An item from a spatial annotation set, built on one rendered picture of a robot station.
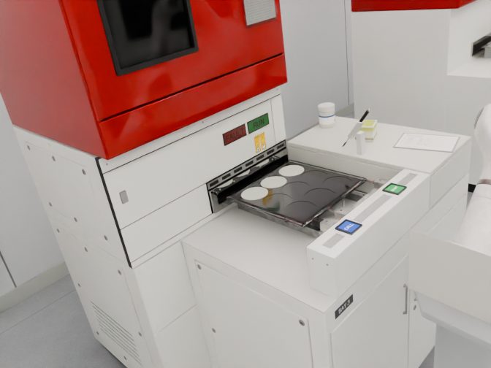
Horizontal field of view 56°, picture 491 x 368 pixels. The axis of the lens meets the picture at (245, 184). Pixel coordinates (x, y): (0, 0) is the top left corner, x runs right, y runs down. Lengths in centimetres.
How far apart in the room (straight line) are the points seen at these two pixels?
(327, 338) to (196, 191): 68
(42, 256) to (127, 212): 169
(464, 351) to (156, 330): 100
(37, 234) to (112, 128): 181
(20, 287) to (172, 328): 153
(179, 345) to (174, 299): 21
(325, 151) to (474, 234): 75
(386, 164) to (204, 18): 79
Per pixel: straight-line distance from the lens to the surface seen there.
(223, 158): 170
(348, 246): 127
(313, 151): 188
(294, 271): 142
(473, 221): 130
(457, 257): 122
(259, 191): 171
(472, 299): 127
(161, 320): 176
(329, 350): 139
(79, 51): 130
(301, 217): 152
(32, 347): 282
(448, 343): 144
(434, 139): 189
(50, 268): 320
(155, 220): 157
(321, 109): 203
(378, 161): 171
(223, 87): 159
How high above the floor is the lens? 169
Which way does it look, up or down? 26 degrees down
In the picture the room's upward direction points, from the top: 9 degrees counter-clockwise
